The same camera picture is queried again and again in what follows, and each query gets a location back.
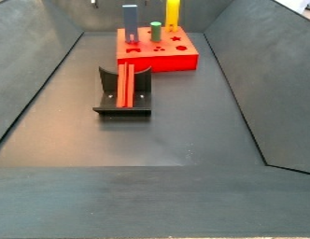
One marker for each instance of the red star-profile bar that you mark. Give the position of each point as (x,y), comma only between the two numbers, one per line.
(126,86)

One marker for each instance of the black curved fixture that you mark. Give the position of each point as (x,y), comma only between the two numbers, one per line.
(142,94)

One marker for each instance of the red shape-sorter block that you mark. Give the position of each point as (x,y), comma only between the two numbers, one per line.
(174,54)

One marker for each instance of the green cylinder peg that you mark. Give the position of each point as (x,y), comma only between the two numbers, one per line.
(156,25)

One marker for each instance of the blue-grey arch peg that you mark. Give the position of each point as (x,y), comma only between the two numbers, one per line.
(130,11)

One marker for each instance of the yellow tall peg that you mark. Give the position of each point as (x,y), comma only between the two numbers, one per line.
(172,17)

